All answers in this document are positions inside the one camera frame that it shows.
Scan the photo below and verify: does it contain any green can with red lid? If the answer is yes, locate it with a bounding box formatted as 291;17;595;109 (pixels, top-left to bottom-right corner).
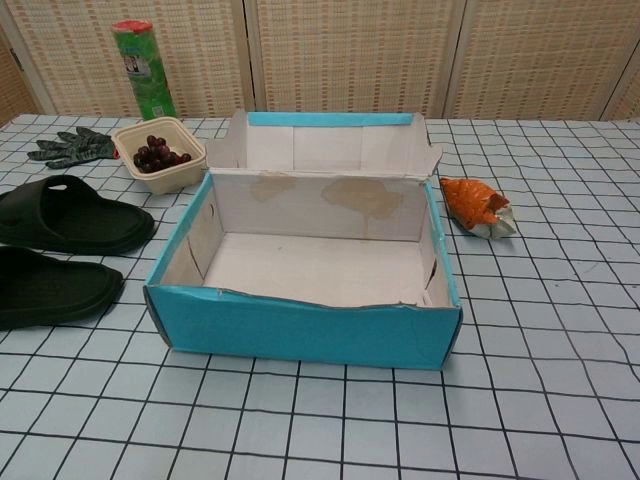
110;19;177;121

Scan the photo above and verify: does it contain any black rubber slipper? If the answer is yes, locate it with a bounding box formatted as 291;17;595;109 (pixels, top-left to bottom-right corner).
0;245;125;332
0;174;157;256

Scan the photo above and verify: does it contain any pile of dark red cherries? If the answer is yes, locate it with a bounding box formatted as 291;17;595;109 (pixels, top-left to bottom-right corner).
132;134;193;174

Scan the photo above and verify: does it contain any woven bamboo screen panel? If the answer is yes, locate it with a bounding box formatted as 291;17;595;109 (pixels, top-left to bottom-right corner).
444;0;640;121
252;0;464;120
602;64;640;121
0;24;36;129
9;0;251;119

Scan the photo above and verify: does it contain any crumpled orange snack bag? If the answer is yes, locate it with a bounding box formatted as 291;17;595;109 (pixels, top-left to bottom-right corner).
438;176;521;240

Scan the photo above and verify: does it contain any blue checkered tablecloth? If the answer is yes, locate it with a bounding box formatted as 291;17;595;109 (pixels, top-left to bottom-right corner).
0;113;640;480

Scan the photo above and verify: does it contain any beige food container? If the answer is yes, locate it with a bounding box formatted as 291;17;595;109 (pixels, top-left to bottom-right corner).
110;116;208;195

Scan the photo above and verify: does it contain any blue cardboard shoe box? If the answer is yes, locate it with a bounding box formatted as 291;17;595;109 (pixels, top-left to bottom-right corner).
143;110;462;371

